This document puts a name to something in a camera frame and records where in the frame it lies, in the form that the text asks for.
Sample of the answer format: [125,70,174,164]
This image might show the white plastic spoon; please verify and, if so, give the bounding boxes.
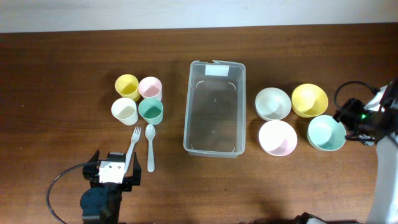
[145,124,155,172]

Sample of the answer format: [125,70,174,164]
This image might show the white plastic bowl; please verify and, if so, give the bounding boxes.
[255,87,292,121]

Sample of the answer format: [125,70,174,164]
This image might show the yellow plastic cup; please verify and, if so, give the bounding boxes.
[114,74,141,101]

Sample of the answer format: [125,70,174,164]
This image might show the pink plastic cup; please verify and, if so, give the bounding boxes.
[138,77,162,101]

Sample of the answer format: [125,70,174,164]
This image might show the yellow plastic bowl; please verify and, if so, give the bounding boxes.
[291,83,328,118]

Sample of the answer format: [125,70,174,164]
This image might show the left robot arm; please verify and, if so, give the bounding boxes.
[80,151,141,224]

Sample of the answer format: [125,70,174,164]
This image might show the green plastic cup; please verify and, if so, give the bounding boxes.
[138,98,164,125]

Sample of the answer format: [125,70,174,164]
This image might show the cream plastic cup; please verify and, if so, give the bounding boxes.
[111,98,138,126]

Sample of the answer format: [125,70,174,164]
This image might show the clear plastic container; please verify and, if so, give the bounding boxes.
[183,60,246,158]

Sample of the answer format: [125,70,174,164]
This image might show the pink plastic bowl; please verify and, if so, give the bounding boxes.
[258,120,298,157]

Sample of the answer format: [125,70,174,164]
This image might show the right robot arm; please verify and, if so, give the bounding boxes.
[155,77,397,223]

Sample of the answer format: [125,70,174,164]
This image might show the white plastic fork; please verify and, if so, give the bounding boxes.
[124,126,141,173]

